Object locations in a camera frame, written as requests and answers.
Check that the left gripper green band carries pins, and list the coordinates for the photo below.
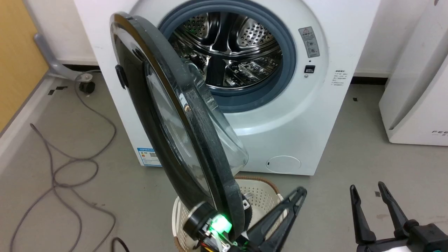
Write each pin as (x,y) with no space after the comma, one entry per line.
(218,224)

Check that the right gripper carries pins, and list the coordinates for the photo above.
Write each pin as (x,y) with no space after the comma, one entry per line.
(427,239)

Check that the black round glass washer door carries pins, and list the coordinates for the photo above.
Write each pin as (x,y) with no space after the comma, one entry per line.
(204,126)

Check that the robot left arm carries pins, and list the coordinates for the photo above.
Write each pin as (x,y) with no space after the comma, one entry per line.
(196,220)

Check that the white front-load washing machine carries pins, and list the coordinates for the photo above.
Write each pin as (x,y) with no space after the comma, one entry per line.
(297,122)

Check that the black door latch socket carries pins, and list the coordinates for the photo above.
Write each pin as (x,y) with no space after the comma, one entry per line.
(309,69)

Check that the grey rubber door gasket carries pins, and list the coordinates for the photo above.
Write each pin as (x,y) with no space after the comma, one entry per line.
(289,63)

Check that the white perforated laundry basket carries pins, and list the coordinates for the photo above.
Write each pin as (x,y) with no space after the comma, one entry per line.
(262,196)

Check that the round white filter cover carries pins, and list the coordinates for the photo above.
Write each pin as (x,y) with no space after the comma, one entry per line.
(283,164)

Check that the white appliance cabinet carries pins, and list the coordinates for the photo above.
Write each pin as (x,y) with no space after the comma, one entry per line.
(416,105)

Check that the blue energy label sticker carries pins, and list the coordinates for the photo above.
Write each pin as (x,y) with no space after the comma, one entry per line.
(148,156)

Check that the stainless steel washer drum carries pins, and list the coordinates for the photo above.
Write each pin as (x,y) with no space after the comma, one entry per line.
(224,45)

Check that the grey warning label sticker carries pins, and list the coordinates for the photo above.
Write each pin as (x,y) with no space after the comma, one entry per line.
(309,42)

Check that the black chair caster wheel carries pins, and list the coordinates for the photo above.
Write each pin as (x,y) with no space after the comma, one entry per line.
(87,87)

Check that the black floor tape piece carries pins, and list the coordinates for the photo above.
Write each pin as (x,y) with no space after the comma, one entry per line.
(56,90)

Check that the grey chair base leg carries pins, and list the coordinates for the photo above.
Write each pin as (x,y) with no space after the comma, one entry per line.
(52,64)

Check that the yellow wooden panel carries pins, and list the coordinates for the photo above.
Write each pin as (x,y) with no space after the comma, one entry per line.
(17,52)

